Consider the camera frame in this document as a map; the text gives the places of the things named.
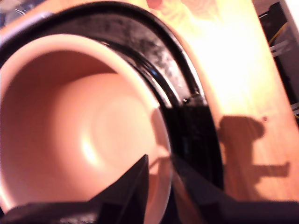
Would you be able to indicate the pink cooking pot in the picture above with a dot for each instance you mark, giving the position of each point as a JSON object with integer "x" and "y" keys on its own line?
{"x": 70, "y": 116}

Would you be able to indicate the pale lavender plastic piece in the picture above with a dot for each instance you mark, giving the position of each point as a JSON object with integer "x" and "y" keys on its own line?
{"x": 28, "y": 26}

